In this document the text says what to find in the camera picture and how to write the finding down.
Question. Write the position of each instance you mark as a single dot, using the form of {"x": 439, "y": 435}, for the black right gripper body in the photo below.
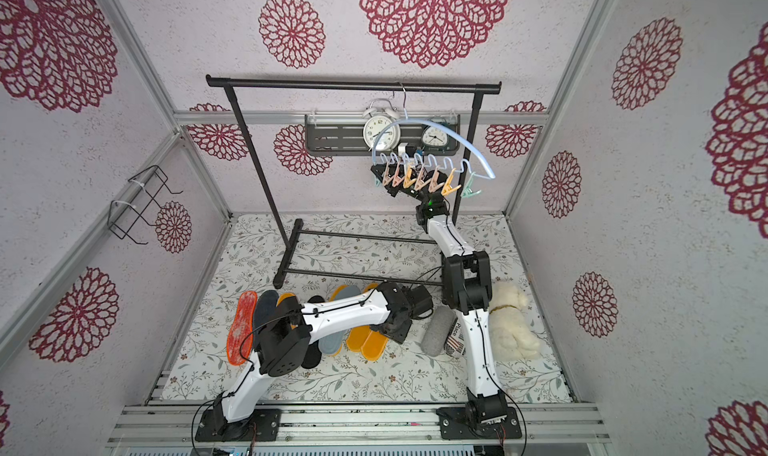
{"x": 391, "y": 183}

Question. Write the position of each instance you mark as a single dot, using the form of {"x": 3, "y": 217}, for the light blue clip hanger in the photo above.
{"x": 432, "y": 156}

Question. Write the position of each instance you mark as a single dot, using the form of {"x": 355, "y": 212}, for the orange yellow insole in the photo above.
{"x": 285, "y": 296}

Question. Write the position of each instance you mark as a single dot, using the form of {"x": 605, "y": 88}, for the dark grey felt insole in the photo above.
{"x": 264, "y": 310}

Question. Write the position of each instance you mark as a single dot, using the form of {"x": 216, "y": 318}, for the white dotted foam insole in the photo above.
{"x": 313, "y": 355}

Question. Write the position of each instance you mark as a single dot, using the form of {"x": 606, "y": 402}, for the red translucent gel insole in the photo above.
{"x": 240, "y": 338}

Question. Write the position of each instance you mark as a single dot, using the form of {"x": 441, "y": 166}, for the yellow-edged grey felt insole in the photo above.
{"x": 333, "y": 346}

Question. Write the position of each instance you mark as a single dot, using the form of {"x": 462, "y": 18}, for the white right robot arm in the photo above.
{"x": 467, "y": 290}

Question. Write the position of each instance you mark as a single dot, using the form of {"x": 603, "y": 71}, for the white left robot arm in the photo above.
{"x": 279, "y": 345}

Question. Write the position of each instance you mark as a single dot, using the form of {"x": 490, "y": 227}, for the small green alarm clock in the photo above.
{"x": 434, "y": 139}

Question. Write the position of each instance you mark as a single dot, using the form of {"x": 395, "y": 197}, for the white twin-bell alarm clock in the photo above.
{"x": 380, "y": 133}

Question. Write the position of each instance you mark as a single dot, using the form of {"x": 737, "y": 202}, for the grey felt roll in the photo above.
{"x": 437, "y": 331}

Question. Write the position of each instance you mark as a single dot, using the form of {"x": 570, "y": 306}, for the black metal clothes rack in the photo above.
{"x": 230, "y": 85}

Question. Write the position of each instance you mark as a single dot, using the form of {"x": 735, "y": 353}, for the black wire wall basket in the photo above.
{"x": 144, "y": 188}

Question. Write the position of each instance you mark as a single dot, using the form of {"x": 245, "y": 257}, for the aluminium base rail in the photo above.
{"x": 361, "y": 429}

